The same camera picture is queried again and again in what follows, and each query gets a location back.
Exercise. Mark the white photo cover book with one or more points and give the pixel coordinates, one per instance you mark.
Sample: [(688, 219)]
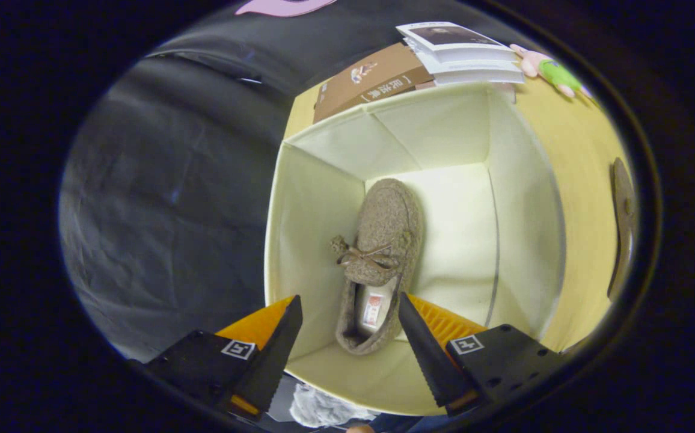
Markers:
[(450, 35)]

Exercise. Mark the brown book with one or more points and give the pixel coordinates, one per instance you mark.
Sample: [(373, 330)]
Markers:
[(371, 78)]

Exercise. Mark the brown fuzzy slipper shoe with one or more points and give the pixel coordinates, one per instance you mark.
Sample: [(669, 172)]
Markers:
[(623, 228), (383, 222)]

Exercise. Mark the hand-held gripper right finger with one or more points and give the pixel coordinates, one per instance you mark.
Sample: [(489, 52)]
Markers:
[(437, 367)]

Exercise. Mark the blue clothing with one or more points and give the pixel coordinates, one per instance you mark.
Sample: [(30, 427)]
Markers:
[(407, 424)]

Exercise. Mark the grey fabric storage box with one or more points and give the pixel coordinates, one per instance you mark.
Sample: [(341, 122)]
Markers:
[(456, 198)]

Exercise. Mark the black backdrop cloth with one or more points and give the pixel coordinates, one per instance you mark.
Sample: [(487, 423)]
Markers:
[(173, 198)]

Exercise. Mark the green and pink plush toy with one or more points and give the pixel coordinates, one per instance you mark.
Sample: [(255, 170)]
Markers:
[(555, 72)]

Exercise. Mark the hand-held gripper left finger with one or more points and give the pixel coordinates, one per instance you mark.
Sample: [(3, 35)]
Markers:
[(263, 367)]

